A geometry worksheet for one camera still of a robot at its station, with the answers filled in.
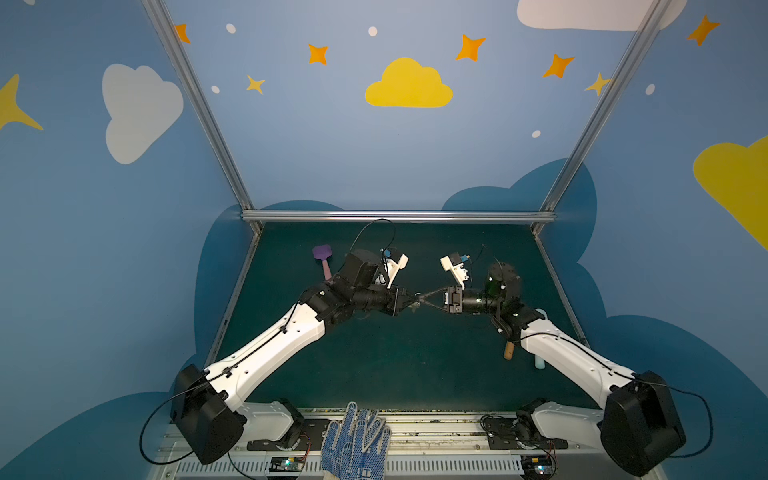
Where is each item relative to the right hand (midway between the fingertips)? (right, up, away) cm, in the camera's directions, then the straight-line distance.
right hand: (423, 299), depth 71 cm
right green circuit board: (+28, -41, +1) cm, 50 cm away
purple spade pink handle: (-33, +12, +40) cm, 53 cm away
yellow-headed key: (-2, -2, +3) cm, 4 cm away
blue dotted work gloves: (-16, -36, 0) cm, 39 cm away
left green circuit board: (-33, -40, +1) cm, 52 cm away
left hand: (-1, 0, -1) cm, 1 cm away
